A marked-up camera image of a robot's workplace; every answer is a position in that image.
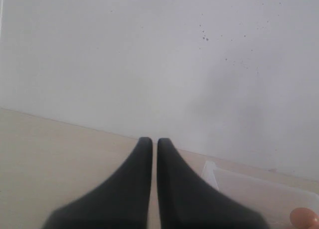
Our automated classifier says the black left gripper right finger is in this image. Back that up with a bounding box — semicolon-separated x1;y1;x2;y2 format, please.
157;138;269;229

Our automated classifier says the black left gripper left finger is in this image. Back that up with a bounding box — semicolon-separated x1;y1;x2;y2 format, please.
43;137;153;229

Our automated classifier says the brown egg back left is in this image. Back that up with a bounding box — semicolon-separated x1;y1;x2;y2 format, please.
290;208;319;229

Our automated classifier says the clear plastic container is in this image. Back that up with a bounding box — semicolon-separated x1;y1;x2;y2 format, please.
201;161;319;229

